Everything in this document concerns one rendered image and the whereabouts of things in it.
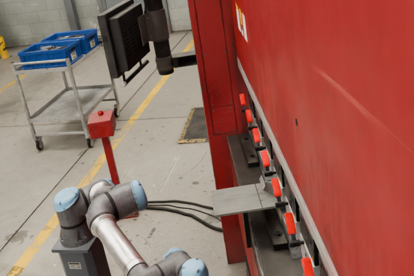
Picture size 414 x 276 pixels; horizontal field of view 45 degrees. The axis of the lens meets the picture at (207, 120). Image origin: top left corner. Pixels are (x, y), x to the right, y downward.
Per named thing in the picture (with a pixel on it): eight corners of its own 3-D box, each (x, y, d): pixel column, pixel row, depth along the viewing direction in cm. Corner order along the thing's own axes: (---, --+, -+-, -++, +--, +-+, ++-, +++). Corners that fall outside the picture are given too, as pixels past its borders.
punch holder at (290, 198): (286, 216, 165) (282, 172, 159) (312, 212, 165) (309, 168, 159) (297, 244, 151) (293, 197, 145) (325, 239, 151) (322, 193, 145)
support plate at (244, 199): (211, 192, 205) (210, 190, 204) (275, 182, 205) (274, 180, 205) (214, 217, 188) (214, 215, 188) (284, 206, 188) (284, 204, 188)
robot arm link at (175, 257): (150, 256, 160) (166, 273, 151) (180, 241, 165) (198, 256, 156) (154, 276, 163) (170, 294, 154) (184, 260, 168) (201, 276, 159)
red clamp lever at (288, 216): (283, 212, 142) (290, 247, 138) (297, 210, 142) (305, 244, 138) (282, 214, 144) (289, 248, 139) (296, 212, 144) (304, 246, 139)
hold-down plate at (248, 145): (240, 142, 270) (239, 137, 269) (250, 140, 270) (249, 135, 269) (248, 168, 242) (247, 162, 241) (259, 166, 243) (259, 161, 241)
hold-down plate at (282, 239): (260, 206, 211) (259, 200, 210) (273, 204, 211) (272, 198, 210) (273, 251, 184) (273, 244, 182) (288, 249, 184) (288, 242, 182)
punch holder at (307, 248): (301, 254, 147) (297, 207, 140) (329, 250, 147) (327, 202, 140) (315, 291, 133) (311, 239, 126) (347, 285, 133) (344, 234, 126)
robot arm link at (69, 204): (55, 219, 225) (47, 193, 220) (83, 206, 231) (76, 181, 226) (63, 230, 215) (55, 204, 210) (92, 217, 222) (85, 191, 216)
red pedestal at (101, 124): (108, 207, 395) (84, 110, 363) (140, 202, 396) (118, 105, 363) (105, 222, 377) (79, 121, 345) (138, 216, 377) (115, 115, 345)
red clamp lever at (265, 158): (259, 150, 179) (264, 175, 175) (270, 148, 179) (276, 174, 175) (259, 152, 181) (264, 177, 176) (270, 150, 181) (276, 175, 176)
